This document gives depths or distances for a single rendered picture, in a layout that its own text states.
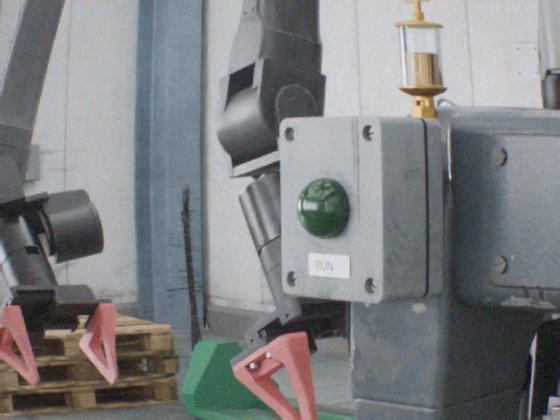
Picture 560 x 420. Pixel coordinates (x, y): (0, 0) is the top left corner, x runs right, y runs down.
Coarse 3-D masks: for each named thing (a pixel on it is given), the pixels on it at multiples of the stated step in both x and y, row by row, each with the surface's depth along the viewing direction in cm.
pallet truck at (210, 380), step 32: (192, 288) 646; (192, 320) 646; (192, 352) 645; (224, 352) 636; (192, 384) 623; (224, 384) 631; (224, 416) 598; (256, 416) 595; (320, 416) 603; (352, 416) 589
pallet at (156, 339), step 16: (80, 320) 678; (128, 320) 686; (144, 320) 685; (48, 336) 620; (64, 336) 626; (80, 336) 631; (128, 336) 686; (144, 336) 662; (160, 336) 659; (64, 352) 626; (80, 352) 631; (128, 352) 650; (144, 352) 654; (160, 352) 660
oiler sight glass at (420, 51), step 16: (400, 32) 71; (416, 32) 70; (432, 32) 70; (400, 48) 71; (416, 48) 70; (432, 48) 70; (416, 64) 70; (432, 64) 70; (416, 80) 70; (432, 80) 70
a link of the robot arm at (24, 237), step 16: (0, 224) 130; (16, 224) 130; (32, 224) 132; (48, 224) 132; (0, 240) 129; (16, 240) 128; (32, 240) 129; (48, 240) 131; (0, 256) 129; (48, 256) 133
